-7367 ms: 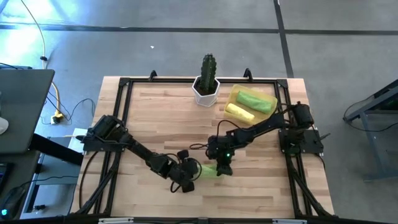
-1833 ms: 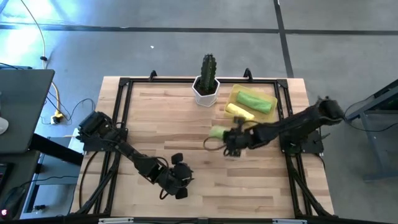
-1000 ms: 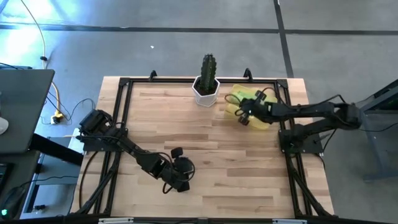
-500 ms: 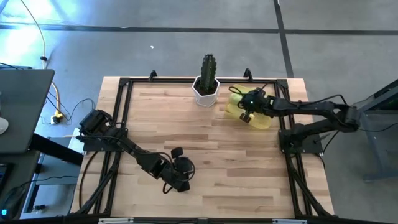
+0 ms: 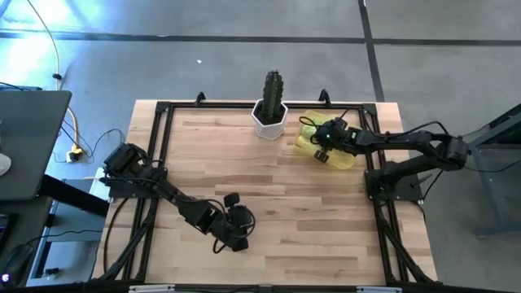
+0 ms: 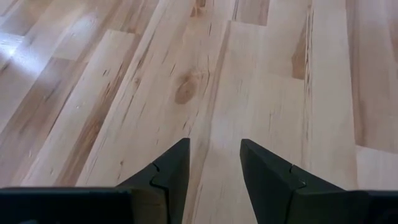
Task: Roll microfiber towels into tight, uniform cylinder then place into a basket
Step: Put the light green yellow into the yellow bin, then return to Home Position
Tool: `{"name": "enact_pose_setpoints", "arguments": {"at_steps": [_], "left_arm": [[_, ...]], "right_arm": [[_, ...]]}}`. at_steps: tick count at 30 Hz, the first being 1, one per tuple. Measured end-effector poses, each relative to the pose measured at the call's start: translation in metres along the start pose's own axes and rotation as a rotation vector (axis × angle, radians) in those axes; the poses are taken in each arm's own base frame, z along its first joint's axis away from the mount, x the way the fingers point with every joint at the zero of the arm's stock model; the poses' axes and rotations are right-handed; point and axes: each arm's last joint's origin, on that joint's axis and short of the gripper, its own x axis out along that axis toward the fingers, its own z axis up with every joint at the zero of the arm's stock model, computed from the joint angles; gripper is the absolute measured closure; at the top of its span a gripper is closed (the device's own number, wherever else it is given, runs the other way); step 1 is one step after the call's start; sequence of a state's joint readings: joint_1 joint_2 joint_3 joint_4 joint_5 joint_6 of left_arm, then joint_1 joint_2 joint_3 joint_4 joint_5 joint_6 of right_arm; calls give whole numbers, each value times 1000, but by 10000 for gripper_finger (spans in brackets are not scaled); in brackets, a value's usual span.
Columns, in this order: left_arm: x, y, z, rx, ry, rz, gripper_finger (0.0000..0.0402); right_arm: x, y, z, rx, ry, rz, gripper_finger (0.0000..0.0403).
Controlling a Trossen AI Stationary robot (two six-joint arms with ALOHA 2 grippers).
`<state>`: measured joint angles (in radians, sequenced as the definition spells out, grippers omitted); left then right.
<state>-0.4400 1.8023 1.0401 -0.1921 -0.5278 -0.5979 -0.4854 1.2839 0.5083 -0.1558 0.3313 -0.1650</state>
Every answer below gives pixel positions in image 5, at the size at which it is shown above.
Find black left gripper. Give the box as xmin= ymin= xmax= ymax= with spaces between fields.
xmin=211 ymin=205 xmax=256 ymax=253

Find yellow and white power plug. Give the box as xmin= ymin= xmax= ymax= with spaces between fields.
xmin=66 ymin=146 xmax=85 ymax=163

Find black angled beam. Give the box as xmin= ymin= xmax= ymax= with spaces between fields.
xmin=38 ymin=173 xmax=111 ymax=217

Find green cactus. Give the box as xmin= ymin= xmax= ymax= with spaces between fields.
xmin=260 ymin=69 xmax=285 ymax=124

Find white plant pot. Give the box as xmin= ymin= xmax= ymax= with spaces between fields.
xmin=251 ymin=99 xmax=289 ymax=142

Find white frame bracket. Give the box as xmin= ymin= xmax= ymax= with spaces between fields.
xmin=357 ymin=286 xmax=402 ymax=293
xmin=129 ymin=284 xmax=176 ymax=293

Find black table frame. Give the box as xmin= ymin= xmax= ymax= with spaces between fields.
xmin=91 ymin=89 xmax=440 ymax=293

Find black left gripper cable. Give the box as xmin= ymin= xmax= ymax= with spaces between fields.
xmin=199 ymin=198 xmax=257 ymax=255

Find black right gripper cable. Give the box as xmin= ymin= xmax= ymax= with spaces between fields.
xmin=298 ymin=107 xmax=352 ymax=147

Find black computer mouse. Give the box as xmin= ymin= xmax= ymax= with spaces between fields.
xmin=2 ymin=243 xmax=36 ymax=286

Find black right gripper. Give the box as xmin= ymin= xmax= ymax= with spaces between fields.
xmin=311 ymin=116 xmax=354 ymax=164

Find grey metal table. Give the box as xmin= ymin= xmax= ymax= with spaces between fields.
xmin=449 ymin=103 xmax=521 ymax=239

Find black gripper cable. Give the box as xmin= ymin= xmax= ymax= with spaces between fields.
xmin=298 ymin=107 xmax=352 ymax=147
xmin=199 ymin=198 xmax=257 ymax=255

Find yellow floor cable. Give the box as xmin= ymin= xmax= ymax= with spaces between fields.
xmin=26 ymin=0 xmax=81 ymax=154

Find yellow translucent basket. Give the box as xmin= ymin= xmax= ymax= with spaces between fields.
xmin=292 ymin=109 xmax=360 ymax=171

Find black desk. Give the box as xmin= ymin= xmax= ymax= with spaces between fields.
xmin=0 ymin=89 xmax=73 ymax=203

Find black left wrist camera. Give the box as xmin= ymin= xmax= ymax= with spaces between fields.
xmin=223 ymin=192 xmax=241 ymax=209

